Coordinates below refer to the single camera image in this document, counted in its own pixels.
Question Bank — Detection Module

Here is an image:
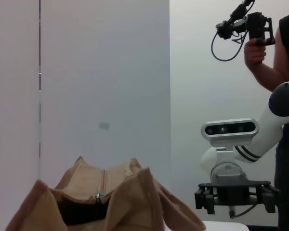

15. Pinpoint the khaki canvas food bag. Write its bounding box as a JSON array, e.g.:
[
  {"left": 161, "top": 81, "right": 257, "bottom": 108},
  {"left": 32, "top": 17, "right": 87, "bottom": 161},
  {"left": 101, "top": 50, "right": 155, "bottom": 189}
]
[{"left": 4, "top": 156, "right": 207, "bottom": 231}]

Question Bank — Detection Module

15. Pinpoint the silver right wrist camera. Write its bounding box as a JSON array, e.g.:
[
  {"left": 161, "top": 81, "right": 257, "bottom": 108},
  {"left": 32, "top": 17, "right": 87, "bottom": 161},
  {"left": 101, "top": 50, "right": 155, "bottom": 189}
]
[{"left": 201, "top": 118, "right": 260, "bottom": 147}]

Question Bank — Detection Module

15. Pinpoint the black controller cable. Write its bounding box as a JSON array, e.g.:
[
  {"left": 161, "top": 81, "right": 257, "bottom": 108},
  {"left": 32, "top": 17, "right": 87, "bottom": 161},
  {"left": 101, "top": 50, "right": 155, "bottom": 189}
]
[{"left": 211, "top": 30, "right": 247, "bottom": 61}]

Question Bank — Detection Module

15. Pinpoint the person's bare forearm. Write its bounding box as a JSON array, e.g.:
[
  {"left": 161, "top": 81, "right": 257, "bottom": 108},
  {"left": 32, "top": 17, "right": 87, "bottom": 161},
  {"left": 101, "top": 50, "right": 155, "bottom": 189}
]
[{"left": 245, "top": 59, "right": 289, "bottom": 92}]

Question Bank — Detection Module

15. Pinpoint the grey right gripper cable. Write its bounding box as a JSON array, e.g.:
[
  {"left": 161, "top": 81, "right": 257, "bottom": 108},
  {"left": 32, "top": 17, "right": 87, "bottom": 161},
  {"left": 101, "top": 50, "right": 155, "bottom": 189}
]
[{"left": 228, "top": 204, "right": 259, "bottom": 219}]

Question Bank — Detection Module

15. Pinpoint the person's hand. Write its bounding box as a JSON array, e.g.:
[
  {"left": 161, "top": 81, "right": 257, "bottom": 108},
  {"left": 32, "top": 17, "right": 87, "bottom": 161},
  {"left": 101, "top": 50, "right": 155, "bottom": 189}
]
[{"left": 243, "top": 38, "right": 267, "bottom": 67}]

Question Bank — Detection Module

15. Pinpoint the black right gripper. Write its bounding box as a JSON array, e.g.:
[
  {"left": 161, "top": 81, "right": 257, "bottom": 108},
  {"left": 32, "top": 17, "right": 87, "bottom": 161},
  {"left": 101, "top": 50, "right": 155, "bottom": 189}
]
[{"left": 194, "top": 180, "right": 282, "bottom": 215}]

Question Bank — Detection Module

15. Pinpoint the black handheld teleoperation controller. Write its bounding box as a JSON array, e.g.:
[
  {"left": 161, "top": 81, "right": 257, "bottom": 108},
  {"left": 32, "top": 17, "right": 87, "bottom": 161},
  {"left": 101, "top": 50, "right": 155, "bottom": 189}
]
[{"left": 215, "top": 0, "right": 276, "bottom": 47}]

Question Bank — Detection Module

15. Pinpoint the silver metal zipper pull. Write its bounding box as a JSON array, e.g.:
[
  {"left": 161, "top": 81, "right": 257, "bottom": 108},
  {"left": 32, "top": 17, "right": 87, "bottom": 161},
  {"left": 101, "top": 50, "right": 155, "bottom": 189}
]
[{"left": 95, "top": 191, "right": 105, "bottom": 205}]

